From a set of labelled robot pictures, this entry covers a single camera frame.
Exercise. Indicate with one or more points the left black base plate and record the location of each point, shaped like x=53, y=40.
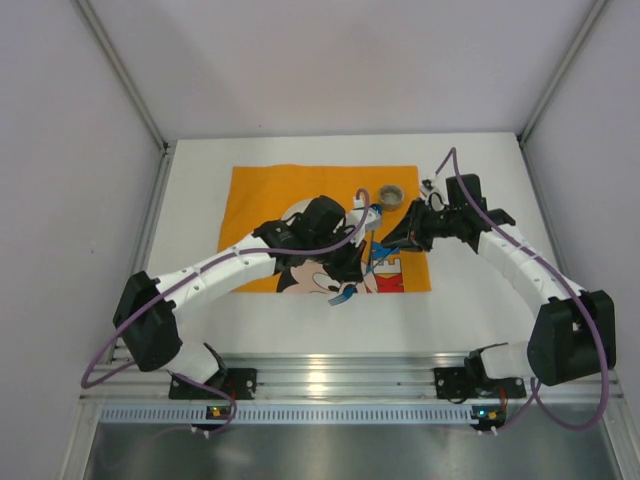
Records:
x=240, y=384

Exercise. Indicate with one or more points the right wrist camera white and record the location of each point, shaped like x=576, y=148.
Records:
x=432, y=192

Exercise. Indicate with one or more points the blue metal spoon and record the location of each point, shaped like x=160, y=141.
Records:
x=376, y=210

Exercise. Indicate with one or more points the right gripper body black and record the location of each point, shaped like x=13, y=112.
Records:
x=420, y=226

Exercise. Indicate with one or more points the aluminium mounting rail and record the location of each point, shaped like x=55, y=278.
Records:
x=315, y=378

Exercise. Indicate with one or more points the small grey ceramic cup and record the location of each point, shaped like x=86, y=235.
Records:
x=390, y=197

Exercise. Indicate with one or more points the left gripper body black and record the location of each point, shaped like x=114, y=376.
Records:
x=347, y=265

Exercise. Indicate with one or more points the slotted grey cable duct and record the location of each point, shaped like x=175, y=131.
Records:
x=304, y=414

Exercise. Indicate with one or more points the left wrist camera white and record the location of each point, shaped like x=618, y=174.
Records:
x=357, y=219

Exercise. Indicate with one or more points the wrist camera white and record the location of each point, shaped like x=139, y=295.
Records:
x=432, y=192
x=357, y=219

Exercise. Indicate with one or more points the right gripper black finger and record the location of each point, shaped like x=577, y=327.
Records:
x=414, y=241
x=410, y=221

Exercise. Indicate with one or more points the cream round plate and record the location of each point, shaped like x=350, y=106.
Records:
x=298, y=208

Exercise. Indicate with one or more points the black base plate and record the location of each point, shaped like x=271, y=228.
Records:
x=455, y=385
x=240, y=384

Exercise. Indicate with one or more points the orange cartoon mouse placemat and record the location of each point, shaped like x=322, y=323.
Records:
x=260, y=194

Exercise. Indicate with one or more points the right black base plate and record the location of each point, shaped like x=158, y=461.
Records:
x=455, y=385

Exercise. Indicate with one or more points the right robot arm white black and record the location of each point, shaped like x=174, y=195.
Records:
x=573, y=335

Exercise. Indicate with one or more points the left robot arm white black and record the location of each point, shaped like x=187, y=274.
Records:
x=152, y=310

